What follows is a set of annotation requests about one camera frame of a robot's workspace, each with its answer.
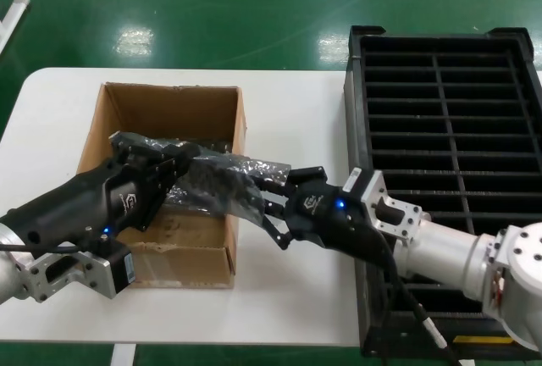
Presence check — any silver antistatic bag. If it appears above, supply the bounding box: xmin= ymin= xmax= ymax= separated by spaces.
xmin=110 ymin=130 xmax=294 ymax=226

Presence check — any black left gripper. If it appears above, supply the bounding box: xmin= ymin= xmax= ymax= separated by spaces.
xmin=0 ymin=135 xmax=202 ymax=252

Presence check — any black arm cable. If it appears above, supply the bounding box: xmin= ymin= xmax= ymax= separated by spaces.
xmin=372 ymin=230 xmax=462 ymax=366
xmin=0 ymin=236 xmax=90 ymax=253

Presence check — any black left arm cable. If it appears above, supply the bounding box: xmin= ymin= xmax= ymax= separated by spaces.
xmin=0 ymin=236 xmax=90 ymax=253

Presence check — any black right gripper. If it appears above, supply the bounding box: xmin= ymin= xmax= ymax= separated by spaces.
xmin=253 ymin=165 xmax=384 ymax=263

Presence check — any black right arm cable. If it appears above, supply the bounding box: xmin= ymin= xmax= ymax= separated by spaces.
xmin=372 ymin=230 xmax=462 ymax=366

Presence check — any white pipe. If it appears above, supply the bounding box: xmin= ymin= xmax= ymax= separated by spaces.
xmin=0 ymin=0 xmax=31 ymax=56

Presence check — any black slotted container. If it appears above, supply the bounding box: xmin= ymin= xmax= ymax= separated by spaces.
xmin=343 ymin=25 xmax=542 ymax=358

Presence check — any white table leg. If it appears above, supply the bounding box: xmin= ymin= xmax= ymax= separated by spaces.
xmin=110 ymin=332 xmax=136 ymax=366

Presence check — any black bagged card package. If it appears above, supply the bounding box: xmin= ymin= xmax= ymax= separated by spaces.
xmin=164 ymin=190 xmax=225 ymax=217

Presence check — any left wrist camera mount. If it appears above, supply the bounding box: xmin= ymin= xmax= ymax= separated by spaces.
xmin=14 ymin=234 xmax=137 ymax=304

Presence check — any brown cardboard box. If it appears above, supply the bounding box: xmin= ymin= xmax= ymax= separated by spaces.
xmin=75 ymin=81 xmax=247 ymax=290

